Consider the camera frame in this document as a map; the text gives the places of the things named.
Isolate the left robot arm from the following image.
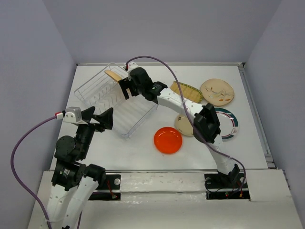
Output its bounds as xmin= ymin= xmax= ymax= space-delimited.
xmin=40 ymin=106 xmax=113 ymax=229

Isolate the small cream plate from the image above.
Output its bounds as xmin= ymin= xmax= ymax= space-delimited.
xmin=174 ymin=114 xmax=193 ymax=136

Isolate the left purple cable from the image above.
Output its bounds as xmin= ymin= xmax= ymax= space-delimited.
xmin=10 ymin=112 xmax=83 ymax=229

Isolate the tan round plate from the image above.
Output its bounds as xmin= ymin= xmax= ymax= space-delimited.
xmin=104 ymin=70 xmax=125 ymax=83

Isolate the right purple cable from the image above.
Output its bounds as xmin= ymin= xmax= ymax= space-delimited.
xmin=124 ymin=56 xmax=247 ymax=194

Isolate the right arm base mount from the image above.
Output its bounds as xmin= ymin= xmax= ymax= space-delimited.
xmin=204 ymin=173 xmax=250 ymax=200

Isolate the white green-rimmed plate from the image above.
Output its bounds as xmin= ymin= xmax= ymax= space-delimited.
xmin=215 ymin=107 xmax=239 ymax=141

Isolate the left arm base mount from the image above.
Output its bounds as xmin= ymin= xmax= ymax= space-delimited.
xmin=89 ymin=174 xmax=121 ymax=201

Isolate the beige floral plate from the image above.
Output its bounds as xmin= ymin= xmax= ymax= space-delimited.
xmin=200 ymin=79 xmax=235 ymax=106

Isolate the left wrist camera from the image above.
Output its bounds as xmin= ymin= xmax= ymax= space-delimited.
xmin=63 ymin=107 xmax=82 ymax=124

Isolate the woven bamboo tray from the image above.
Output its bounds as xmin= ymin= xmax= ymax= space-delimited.
xmin=170 ymin=81 xmax=203 ymax=104

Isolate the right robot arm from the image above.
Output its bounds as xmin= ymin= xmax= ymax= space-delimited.
xmin=119 ymin=65 xmax=240 ymax=184

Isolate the purple cable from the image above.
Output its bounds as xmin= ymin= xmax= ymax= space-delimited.
xmin=10 ymin=112 xmax=83 ymax=229
xmin=124 ymin=56 xmax=247 ymax=194

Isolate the orange plate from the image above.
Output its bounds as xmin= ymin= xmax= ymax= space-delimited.
xmin=153 ymin=126 xmax=183 ymax=154

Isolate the white wire dish rack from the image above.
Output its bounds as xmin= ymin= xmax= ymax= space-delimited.
xmin=74 ymin=63 xmax=158 ymax=138

